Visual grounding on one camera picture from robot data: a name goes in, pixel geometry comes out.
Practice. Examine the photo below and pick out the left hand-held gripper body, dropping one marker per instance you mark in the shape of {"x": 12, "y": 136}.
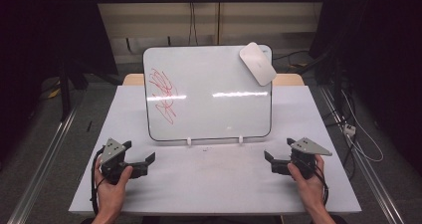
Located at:
{"x": 112, "y": 152}

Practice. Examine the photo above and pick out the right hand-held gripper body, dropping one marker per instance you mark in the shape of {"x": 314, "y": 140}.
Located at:
{"x": 307, "y": 147}

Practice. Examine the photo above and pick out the white whiteboard eraser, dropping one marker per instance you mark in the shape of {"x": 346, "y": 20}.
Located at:
{"x": 257, "y": 63}

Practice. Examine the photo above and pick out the person's left hand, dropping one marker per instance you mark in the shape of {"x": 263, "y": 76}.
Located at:
{"x": 111, "y": 195}

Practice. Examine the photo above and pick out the person's right hand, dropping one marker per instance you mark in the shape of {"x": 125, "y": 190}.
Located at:
{"x": 312, "y": 190}

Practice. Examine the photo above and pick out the white whiteboard stand clip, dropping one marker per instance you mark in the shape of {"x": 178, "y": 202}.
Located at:
{"x": 189, "y": 141}
{"x": 241, "y": 140}

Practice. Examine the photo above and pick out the small black pen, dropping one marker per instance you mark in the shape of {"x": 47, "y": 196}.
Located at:
{"x": 89, "y": 126}

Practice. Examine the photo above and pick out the white power strip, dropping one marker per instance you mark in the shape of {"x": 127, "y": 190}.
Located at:
{"x": 349, "y": 129}

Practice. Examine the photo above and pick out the white whiteboard with black rim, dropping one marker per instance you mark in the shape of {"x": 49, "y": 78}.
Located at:
{"x": 205, "y": 117}

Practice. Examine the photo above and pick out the black metal stand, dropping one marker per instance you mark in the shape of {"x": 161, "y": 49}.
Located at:
{"x": 64, "y": 94}

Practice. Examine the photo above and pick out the black curtain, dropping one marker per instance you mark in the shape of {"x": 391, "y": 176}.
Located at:
{"x": 49, "y": 28}
{"x": 381, "y": 35}

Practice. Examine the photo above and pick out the aluminium floor rail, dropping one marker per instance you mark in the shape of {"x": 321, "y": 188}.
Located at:
{"x": 43, "y": 157}
{"x": 365, "y": 164}

